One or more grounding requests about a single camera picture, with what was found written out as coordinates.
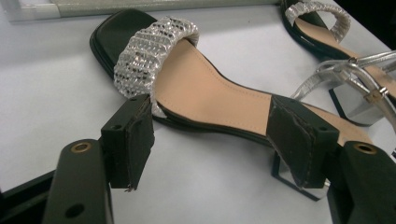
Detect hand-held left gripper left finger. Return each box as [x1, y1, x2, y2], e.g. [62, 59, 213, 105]
[101, 94, 156, 191]

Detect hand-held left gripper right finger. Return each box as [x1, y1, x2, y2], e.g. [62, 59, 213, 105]
[266, 94, 340, 190]

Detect black sandal with rhinestone strap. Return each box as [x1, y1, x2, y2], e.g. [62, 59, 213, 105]
[279, 0, 396, 127]
[89, 8, 375, 202]

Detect silver two-tier shoe rack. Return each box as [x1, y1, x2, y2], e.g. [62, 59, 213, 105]
[0, 0, 281, 22]

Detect light blue table sheet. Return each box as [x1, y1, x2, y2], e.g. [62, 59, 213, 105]
[0, 3, 396, 224]

